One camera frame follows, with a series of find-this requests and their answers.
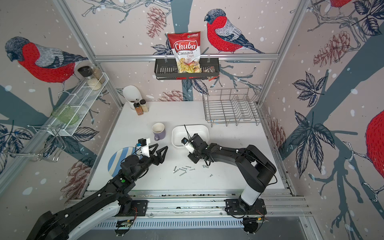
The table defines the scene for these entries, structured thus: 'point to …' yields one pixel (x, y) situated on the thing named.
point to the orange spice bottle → (138, 109)
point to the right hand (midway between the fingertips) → (191, 151)
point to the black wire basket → (165, 69)
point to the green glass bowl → (64, 113)
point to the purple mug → (158, 129)
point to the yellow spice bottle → (144, 105)
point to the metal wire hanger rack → (56, 140)
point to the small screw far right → (210, 175)
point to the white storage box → (178, 132)
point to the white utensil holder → (132, 95)
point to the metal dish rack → (232, 105)
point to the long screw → (182, 174)
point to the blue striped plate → (117, 158)
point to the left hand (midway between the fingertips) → (165, 143)
